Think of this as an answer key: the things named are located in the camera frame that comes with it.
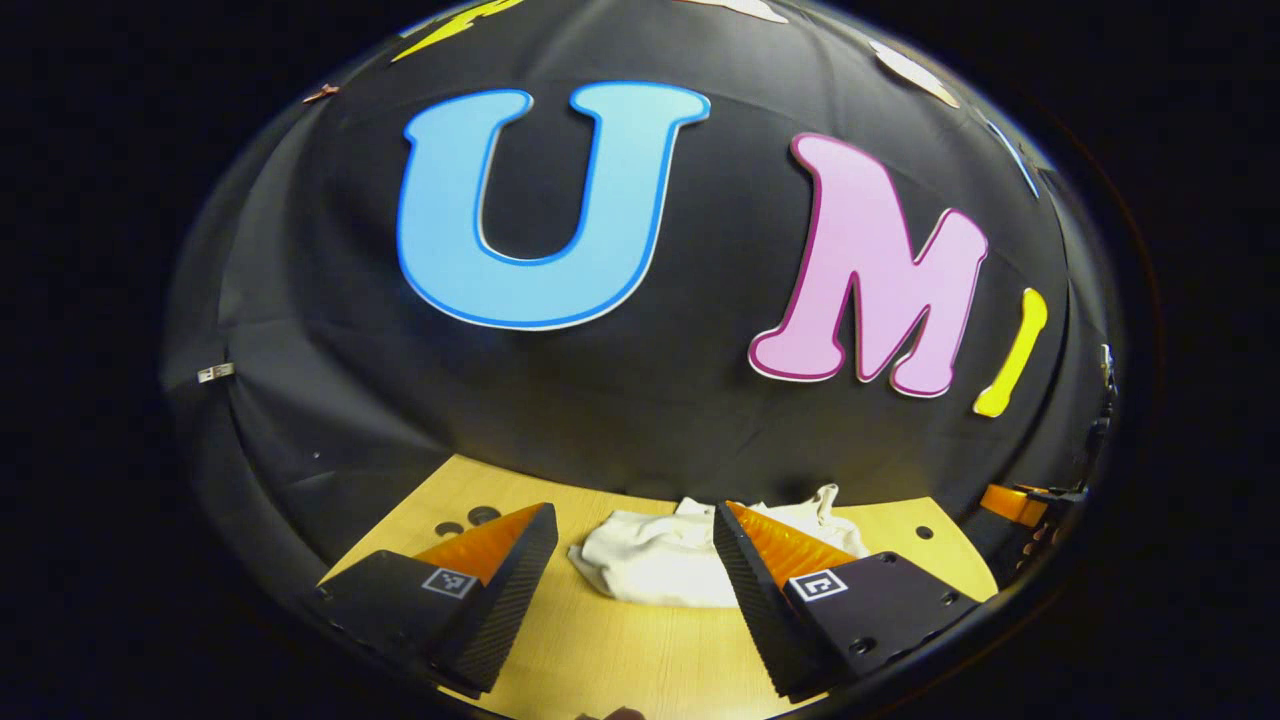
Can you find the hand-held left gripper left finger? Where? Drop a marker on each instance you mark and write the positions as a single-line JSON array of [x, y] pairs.
[[505, 610]]

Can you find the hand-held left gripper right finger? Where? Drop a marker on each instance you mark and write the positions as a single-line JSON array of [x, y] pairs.
[[765, 610]]

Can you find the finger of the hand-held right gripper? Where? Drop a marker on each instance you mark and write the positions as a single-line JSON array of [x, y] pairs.
[[1012, 503]]

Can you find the white cloth garment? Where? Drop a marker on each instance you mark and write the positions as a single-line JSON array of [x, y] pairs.
[[650, 560]]

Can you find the small black table grommet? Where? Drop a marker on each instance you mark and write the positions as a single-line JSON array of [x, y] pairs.
[[449, 528]]

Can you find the black backdrop cloth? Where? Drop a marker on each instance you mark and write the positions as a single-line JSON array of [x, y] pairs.
[[700, 420]]

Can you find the small white cloth clip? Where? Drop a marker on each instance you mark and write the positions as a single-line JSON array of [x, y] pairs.
[[215, 372]]

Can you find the small red cloth clip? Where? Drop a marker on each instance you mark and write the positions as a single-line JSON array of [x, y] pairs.
[[320, 93]]

